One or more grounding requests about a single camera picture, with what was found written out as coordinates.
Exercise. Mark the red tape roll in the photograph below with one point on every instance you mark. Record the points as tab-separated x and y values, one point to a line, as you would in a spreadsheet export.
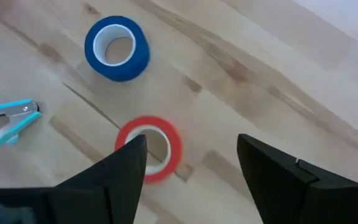
173	140

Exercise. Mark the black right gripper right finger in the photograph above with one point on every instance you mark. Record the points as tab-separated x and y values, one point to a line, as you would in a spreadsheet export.
275	183

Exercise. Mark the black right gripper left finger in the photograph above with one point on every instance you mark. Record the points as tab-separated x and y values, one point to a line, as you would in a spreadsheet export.
117	183

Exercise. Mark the blue tape roll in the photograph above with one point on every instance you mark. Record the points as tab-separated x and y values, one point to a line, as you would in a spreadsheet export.
126	72

